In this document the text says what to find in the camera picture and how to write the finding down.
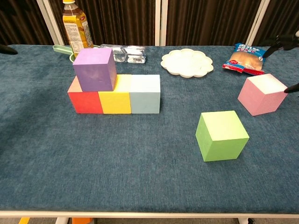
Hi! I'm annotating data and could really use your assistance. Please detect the light blue foam cube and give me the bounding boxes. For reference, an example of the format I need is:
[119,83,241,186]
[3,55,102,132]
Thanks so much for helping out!
[129,74,161,114]

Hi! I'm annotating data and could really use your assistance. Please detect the red foam cube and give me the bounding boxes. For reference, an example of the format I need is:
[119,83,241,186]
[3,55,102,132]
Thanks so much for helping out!
[67,76,104,114]

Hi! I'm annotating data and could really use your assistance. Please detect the white table frame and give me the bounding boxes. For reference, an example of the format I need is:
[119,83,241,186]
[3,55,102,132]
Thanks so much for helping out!
[0,210,299,224]

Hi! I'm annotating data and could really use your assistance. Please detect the mint green cutting board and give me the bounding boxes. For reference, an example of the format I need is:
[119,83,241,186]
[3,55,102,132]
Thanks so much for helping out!
[52,44,77,63]

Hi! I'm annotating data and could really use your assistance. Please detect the blue fabric table cover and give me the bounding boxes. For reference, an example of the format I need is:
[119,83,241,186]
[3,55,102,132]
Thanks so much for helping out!
[0,44,299,214]

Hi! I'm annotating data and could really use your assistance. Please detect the orange object under table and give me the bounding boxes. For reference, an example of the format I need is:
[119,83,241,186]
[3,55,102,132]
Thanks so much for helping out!
[71,217,92,224]

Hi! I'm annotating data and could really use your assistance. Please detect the clear plastic water bottle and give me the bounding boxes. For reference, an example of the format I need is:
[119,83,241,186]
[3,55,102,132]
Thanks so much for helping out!
[100,44,147,64]

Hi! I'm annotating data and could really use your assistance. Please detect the white flower-shaped paint palette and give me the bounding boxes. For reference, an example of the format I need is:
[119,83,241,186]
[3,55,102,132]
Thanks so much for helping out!
[160,48,214,78]

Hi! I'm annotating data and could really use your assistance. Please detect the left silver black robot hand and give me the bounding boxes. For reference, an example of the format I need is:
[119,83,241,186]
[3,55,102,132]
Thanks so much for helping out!
[0,44,19,56]

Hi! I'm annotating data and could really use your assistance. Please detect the purple foam cube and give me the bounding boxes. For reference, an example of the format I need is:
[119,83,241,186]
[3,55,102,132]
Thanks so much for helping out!
[72,47,117,92]

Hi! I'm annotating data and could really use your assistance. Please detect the tea bottle with yellow cap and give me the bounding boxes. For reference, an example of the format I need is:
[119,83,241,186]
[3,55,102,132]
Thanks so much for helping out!
[62,0,94,59]

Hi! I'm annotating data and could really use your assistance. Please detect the green foam cube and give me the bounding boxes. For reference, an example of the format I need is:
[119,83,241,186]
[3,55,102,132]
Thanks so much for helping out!
[195,110,250,162]

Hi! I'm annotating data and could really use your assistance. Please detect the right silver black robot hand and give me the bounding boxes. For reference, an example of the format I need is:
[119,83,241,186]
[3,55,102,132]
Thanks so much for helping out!
[263,31,299,94]

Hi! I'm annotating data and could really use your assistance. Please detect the dark folding screen panel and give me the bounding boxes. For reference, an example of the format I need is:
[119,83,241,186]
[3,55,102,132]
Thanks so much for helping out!
[0,0,65,50]
[43,0,162,47]
[160,0,271,47]
[246,0,299,48]

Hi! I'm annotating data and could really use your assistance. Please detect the pink foam cube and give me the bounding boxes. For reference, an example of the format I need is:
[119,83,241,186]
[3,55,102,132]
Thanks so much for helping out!
[237,73,288,117]

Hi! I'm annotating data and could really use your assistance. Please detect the yellow foam cube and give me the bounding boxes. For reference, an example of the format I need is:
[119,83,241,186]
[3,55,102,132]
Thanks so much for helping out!
[98,74,133,115]

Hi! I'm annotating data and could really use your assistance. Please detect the blue red snack bag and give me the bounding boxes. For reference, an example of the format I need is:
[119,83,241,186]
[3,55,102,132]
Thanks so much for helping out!
[221,42,270,77]

